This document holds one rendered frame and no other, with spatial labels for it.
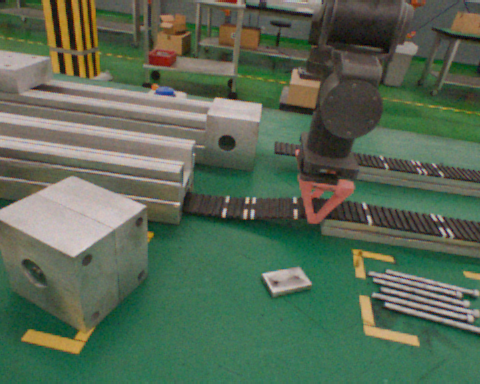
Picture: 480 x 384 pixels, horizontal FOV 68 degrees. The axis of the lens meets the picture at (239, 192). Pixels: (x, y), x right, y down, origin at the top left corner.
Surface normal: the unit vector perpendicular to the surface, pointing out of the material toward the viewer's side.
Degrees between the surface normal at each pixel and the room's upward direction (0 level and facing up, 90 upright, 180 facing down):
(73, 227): 0
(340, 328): 0
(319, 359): 0
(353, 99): 90
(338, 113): 90
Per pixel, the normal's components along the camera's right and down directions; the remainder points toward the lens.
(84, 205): 0.11, -0.85
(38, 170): -0.09, 0.51
